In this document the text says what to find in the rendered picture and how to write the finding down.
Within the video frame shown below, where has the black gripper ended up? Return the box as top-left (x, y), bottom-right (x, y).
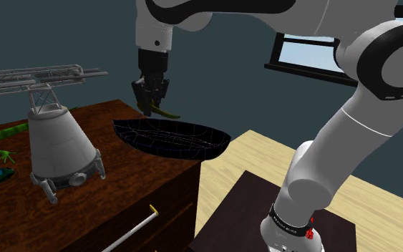
top-left (131, 48), bottom-right (170, 117)

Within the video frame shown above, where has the dark wooden chest of drawers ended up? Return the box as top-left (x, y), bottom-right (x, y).
top-left (0, 99), bottom-right (202, 252)

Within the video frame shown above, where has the dark brown robot stand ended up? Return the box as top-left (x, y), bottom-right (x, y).
top-left (186, 170), bottom-right (358, 252)

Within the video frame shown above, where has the olive green curved stem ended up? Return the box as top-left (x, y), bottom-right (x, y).
top-left (137, 100), bottom-right (181, 120)

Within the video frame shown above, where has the dark framed window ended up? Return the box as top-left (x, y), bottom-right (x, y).
top-left (264, 31), bottom-right (359, 88)

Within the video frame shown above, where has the grey cone-shaped spacecraft model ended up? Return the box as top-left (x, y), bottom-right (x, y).
top-left (0, 64), bottom-right (110, 205)

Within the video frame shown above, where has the black wide bowl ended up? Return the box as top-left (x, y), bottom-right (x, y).
top-left (112, 117), bottom-right (232, 161)

